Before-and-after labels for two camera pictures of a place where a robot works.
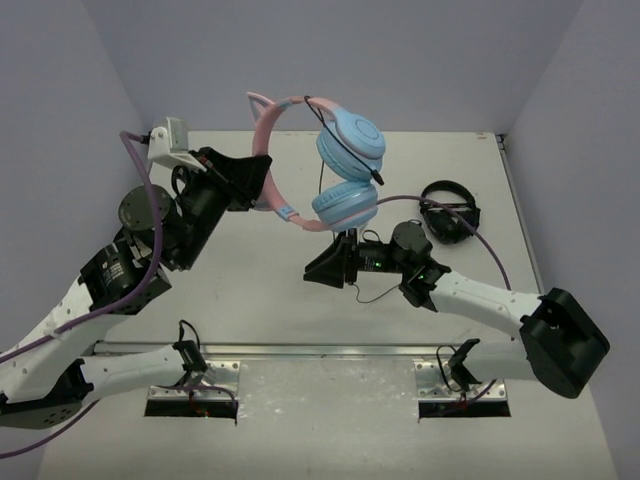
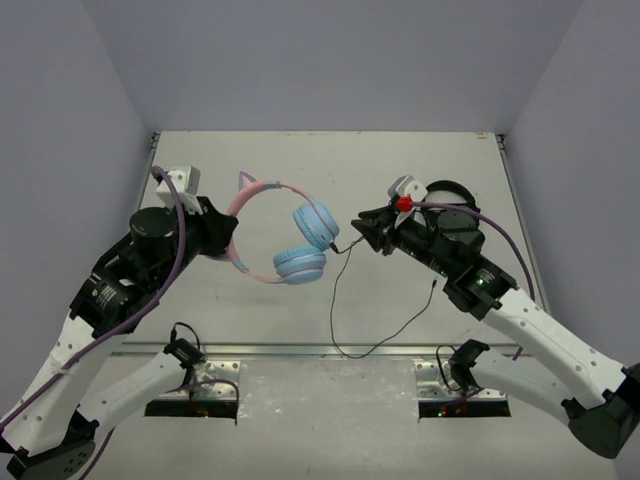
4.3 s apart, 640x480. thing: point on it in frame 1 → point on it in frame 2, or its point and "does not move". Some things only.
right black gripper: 333,266 → 372,224
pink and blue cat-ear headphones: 350,148 → 317,226
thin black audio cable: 311,102 → 332,290
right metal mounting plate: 434,381 does not move
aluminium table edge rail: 296,349 does not move
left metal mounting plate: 219,380 does not move
